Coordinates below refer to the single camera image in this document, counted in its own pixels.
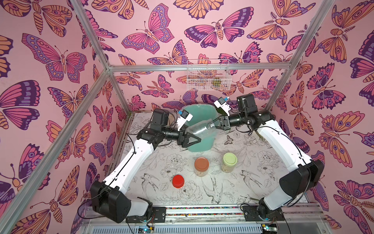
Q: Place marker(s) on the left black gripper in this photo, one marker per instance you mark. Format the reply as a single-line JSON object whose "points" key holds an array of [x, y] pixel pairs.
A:
{"points": [[183, 142]]}

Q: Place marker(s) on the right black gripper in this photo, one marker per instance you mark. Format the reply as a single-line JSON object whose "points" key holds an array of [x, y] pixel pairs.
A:
{"points": [[225, 123]]}

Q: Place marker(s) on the clear jar of peanuts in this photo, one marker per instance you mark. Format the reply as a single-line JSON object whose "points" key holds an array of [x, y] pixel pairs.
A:
{"points": [[202, 129]]}

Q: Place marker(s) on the red jar lid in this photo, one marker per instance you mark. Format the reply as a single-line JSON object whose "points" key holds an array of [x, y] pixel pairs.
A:
{"points": [[178, 181]]}

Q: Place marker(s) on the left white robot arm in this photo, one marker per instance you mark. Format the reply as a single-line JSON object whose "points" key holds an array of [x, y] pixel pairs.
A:
{"points": [[109, 196]]}

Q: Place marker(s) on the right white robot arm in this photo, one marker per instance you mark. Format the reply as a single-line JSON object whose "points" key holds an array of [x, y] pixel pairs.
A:
{"points": [[304, 173]]}

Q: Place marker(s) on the teal plastic trash bin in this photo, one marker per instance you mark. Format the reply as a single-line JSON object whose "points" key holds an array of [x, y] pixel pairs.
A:
{"points": [[201, 112]]}

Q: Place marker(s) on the brown-lid peanut jar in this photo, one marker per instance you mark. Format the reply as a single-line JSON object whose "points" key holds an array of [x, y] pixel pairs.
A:
{"points": [[201, 166]]}

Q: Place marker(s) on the green-lid peanut jar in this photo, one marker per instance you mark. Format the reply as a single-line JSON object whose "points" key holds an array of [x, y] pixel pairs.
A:
{"points": [[229, 162]]}

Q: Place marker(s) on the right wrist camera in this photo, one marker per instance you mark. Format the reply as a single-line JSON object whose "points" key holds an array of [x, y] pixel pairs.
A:
{"points": [[223, 104]]}

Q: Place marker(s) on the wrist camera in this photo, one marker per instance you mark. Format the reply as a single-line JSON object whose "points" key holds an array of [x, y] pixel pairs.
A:
{"points": [[223, 104], [184, 116]]}

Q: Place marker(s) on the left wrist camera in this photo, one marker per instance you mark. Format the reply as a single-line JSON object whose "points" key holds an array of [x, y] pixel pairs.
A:
{"points": [[184, 116]]}

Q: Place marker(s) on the white wire basket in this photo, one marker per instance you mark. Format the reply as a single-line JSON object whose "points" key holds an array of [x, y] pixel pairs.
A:
{"points": [[208, 77]]}

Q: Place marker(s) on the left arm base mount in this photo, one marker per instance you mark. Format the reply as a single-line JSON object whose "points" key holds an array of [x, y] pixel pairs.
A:
{"points": [[156, 215]]}

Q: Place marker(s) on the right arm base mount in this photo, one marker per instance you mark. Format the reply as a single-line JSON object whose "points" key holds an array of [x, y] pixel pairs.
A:
{"points": [[254, 213]]}

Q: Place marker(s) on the aluminium front rail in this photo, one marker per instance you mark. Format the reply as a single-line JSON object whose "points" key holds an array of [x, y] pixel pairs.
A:
{"points": [[301, 213]]}

